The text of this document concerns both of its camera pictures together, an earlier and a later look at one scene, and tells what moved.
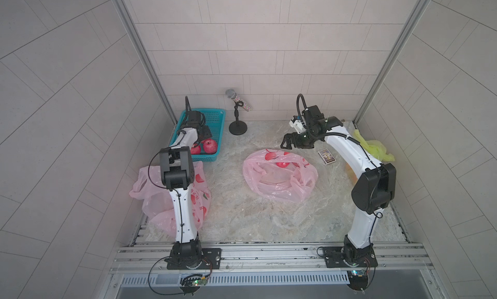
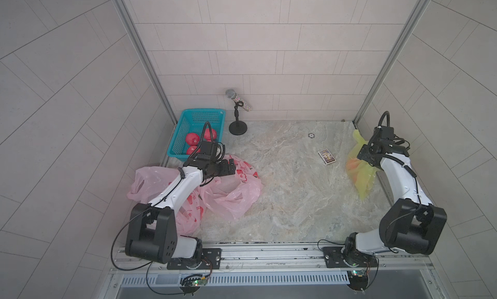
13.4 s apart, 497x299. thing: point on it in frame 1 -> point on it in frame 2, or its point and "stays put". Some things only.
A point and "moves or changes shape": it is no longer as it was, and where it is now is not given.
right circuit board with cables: (358, 279) stays put
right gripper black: (297, 142) -> (365, 151)
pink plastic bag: (156, 201) stays put
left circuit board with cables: (191, 283) stays put
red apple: (282, 164) moves or changes shape
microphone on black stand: (237, 127) stays put
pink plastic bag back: (279, 176) -> (231, 195)
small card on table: (327, 156) stays put
